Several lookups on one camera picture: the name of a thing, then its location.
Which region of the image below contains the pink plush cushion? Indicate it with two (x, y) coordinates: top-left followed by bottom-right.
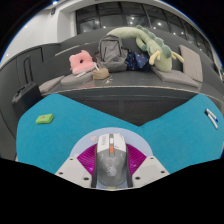
(68, 49), (96, 75)

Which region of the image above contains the grey backpack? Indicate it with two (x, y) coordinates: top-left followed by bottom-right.
(95, 34), (129, 73)

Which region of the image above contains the dark blue patterned bag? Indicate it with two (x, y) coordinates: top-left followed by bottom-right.
(125, 51), (151, 72)

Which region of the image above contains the small tan pouch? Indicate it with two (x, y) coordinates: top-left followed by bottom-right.
(92, 67), (111, 81)

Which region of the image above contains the grey square upright cushion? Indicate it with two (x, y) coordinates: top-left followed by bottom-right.
(178, 44), (204, 83)

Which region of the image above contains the large grey flat seat cushion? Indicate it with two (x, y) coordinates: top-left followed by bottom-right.
(151, 65), (201, 89)

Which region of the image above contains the small green eraser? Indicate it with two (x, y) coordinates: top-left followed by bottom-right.
(35, 113), (55, 125)

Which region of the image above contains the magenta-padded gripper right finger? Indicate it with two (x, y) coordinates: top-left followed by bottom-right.
(125, 143), (170, 188)

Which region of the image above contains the grey white computer mouse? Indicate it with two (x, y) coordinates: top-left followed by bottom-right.
(91, 133), (134, 189)

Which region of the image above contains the white marker with black cap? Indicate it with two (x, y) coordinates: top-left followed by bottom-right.
(204, 109), (219, 130)

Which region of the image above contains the black suitcase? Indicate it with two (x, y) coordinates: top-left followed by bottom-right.
(11, 54), (44, 119)

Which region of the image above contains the green plush dragon toy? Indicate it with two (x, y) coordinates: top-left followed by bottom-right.
(107, 25), (185, 73)

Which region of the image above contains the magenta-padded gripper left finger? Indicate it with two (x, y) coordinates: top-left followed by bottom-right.
(54, 143), (99, 188)

